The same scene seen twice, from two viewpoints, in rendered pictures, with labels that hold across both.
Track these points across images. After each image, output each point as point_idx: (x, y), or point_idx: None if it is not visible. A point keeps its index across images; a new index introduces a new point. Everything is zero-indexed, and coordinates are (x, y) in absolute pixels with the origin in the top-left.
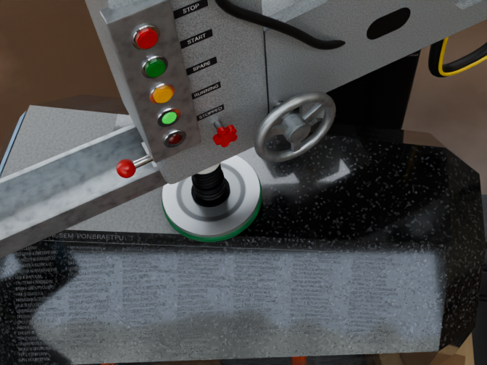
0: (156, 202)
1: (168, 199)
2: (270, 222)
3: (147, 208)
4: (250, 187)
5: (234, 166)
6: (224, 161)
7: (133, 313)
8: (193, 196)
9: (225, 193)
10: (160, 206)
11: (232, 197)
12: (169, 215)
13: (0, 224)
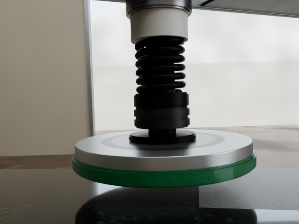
0: (272, 184)
1: (232, 134)
2: (76, 174)
3: (282, 180)
4: (94, 141)
5: (115, 148)
6: (135, 151)
7: None
8: (188, 130)
9: (137, 132)
10: (260, 181)
11: (125, 138)
12: (222, 131)
13: None
